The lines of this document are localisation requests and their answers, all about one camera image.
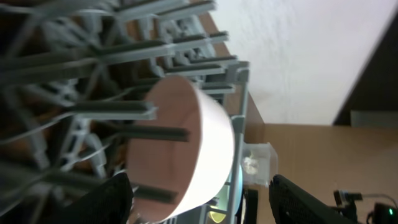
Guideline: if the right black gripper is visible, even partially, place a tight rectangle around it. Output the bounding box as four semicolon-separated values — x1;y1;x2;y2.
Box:
333;190;397;224

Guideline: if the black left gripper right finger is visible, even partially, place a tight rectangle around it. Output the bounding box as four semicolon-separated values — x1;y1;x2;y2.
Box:
269;174;354;224

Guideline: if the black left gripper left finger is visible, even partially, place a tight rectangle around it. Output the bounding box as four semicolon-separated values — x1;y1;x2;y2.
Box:
52;173;134;224

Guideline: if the yellow plastic plate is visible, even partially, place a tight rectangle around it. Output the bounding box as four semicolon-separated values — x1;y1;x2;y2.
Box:
208;211;226;223

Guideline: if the pink plastic bowl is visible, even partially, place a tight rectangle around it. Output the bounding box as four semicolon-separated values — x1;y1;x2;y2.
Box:
126;75;235;222

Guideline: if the white paper napkin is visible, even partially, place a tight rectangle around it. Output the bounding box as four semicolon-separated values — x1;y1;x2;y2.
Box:
243;157;259;175

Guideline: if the clear plastic waste bin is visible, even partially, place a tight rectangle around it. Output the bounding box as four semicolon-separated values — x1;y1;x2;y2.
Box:
241;142;278;188

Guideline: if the grey plastic dishwasher rack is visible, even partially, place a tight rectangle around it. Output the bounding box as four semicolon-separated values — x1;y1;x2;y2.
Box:
1;1;249;223

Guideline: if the black plastic tray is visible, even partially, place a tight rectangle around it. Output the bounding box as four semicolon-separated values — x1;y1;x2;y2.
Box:
242;189;259;224

